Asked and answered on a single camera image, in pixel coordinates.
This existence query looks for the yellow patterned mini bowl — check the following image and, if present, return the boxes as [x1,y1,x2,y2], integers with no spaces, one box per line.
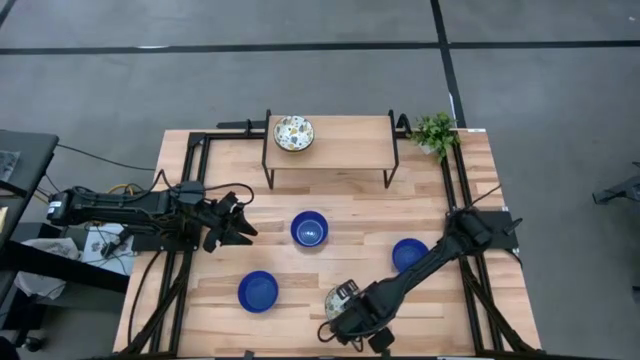
[323,284,354,322]
[272,115,316,153]

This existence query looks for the wooden shelf with black legs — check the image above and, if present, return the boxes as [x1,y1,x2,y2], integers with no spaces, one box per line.
[260,108,401,191]

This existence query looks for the white paper sheets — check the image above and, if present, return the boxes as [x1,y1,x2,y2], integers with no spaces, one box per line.
[79,222,137,277]

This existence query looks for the crumpled white bag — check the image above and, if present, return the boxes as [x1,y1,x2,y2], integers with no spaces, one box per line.
[13,237,82,301]

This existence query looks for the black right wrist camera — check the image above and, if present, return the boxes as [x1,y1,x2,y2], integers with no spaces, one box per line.
[367,326,396,354]

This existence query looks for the blue plastic mini bowl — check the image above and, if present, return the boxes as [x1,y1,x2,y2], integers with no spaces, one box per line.
[237,270,280,315]
[290,210,330,248]
[391,237,430,274]

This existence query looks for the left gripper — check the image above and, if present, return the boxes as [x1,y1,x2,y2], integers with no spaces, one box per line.
[202,197,259,253]

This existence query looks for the yellow cable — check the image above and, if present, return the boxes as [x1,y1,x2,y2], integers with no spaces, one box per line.
[107,182,147,195]

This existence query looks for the black floor cable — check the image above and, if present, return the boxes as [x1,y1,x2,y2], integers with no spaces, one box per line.
[56,143,159,174]

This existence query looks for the green plant in white pot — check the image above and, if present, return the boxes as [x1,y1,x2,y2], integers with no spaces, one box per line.
[408,111,462,164]

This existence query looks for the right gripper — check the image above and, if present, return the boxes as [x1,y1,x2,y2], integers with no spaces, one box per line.
[327,278,396,346]

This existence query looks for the black office desk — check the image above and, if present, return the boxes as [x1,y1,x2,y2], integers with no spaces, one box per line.
[0,129,60,251]

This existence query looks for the black aluminium table frame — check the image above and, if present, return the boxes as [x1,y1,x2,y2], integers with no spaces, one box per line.
[114,108,544,360]

